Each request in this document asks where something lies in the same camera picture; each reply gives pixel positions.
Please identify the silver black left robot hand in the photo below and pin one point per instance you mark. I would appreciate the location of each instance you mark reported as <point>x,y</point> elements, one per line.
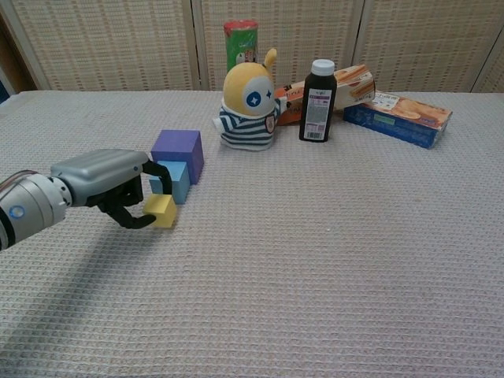
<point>98,173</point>

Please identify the small yellow foam cube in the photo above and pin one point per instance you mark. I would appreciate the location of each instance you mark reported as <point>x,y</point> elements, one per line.
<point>164,212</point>

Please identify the medium light blue foam cube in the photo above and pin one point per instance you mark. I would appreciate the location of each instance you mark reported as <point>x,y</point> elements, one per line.
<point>180,185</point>

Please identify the large purple foam cube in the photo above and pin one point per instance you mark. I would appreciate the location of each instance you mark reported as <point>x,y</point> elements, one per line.
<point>177,143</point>

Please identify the beige woven folding screen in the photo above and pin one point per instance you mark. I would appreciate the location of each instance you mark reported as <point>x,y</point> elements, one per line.
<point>118,39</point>

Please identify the yellow plush toy striped shirt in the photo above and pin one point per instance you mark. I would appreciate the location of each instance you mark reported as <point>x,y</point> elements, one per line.
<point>244,90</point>

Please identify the green chips can red lid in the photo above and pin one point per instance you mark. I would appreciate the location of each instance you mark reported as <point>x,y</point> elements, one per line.
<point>238,43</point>

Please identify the dark juice bottle white cap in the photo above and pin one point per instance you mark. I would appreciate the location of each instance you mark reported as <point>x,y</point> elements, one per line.
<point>317,118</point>

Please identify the white woven tablecloth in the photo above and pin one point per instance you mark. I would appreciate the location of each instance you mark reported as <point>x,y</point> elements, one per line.
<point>315,256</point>

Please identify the orange wafer snack box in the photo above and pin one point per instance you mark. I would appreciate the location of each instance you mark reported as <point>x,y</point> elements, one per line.
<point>354,84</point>

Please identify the blue biscuit box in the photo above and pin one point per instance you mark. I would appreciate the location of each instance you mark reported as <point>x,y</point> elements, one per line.
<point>393,126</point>

